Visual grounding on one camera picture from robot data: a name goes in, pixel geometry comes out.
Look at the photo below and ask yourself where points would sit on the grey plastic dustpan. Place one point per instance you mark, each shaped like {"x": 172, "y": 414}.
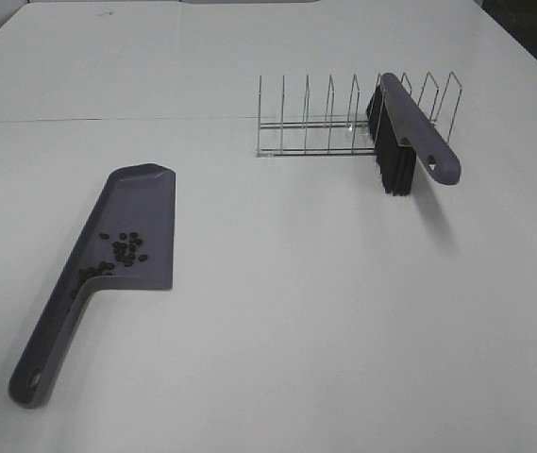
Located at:
{"x": 135, "y": 198}

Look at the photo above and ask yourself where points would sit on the dark coffee bean pile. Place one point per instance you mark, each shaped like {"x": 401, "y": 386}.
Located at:
{"x": 116, "y": 250}

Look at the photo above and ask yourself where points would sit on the grey hand brush black bristles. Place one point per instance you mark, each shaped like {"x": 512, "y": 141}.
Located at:
{"x": 402, "y": 135}

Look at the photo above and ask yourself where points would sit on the metal wire rack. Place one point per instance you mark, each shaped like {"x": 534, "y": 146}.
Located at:
{"x": 295, "y": 120}

